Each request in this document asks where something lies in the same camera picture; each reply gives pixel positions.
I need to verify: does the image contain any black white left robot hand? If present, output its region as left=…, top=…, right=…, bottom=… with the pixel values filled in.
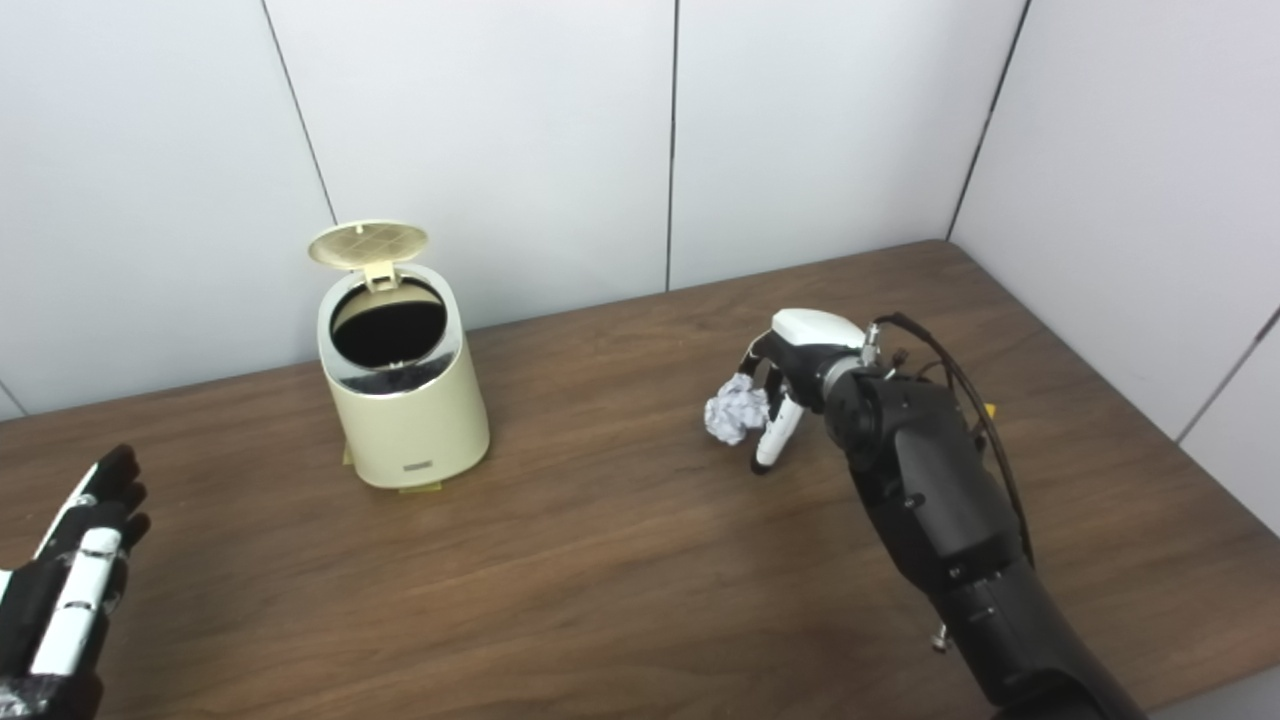
left=0, top=444, right=152, bottom=720

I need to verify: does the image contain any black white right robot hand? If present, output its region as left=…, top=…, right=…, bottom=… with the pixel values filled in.
left=738, top=309, right=869, bottom=476

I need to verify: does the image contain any white paper ball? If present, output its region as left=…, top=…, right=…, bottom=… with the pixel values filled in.
left=704, top=373, right=771, bottom=447

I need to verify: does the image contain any cream-colored bin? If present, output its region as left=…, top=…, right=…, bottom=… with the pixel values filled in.
left=307, top=220, right=492, bottom=491

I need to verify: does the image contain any round cream bin lid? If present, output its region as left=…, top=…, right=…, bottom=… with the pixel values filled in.
left=307, top=220, right=430, bottom=291

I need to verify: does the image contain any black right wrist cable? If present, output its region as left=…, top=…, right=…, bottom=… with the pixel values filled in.
left=870, top=312, right=1036, bottom=561

